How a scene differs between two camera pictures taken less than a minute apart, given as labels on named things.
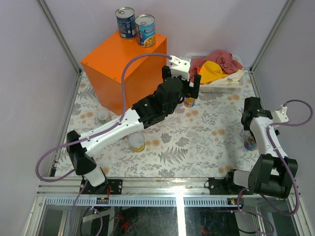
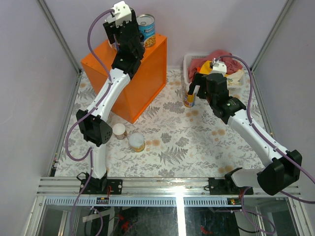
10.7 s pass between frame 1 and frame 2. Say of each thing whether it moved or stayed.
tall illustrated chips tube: moved
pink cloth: stayed
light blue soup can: stayed
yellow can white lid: stayed
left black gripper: moved
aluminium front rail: stayed
